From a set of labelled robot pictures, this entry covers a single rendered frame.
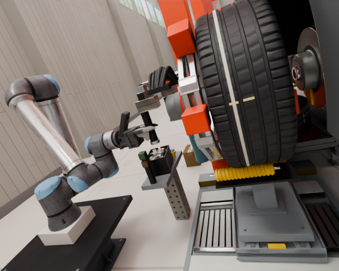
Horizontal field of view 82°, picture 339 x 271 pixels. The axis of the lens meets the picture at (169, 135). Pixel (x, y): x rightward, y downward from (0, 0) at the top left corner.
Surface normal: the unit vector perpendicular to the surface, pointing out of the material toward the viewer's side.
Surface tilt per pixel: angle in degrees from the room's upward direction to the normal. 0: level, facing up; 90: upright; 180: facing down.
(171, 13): 90
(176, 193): 90
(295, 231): 0
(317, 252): 90
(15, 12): 90
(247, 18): 44
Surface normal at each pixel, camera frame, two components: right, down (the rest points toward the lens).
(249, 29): -0.40, -0.28
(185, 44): -0.04, 0.82
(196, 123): -0.26, 0.37
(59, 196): 0.78, -0.03
